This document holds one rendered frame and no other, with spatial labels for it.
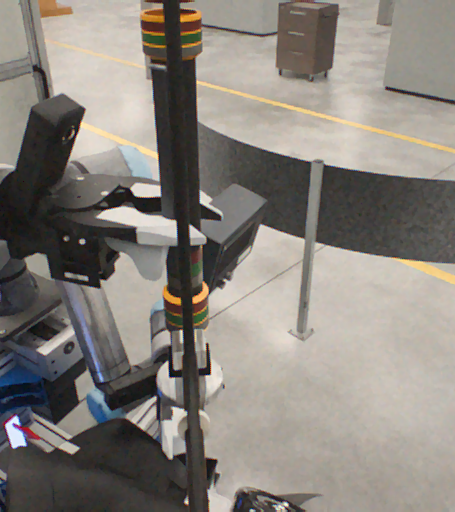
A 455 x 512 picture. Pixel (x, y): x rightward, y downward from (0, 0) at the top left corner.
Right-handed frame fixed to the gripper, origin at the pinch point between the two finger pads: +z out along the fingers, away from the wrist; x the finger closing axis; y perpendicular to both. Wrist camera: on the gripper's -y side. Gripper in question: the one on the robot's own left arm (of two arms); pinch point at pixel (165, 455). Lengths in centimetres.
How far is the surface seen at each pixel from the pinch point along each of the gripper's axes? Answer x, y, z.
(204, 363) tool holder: -34.7, 1.2, 16.9
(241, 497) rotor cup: -8.3, 8.5, 13.0
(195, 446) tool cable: -37.5, -0.8, 27.9
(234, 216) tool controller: -8, 19, -63
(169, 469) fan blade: -0.9, 0.4, 3.0
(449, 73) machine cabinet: 49, 345, -526
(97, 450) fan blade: 1.6, -10.1, -2.8
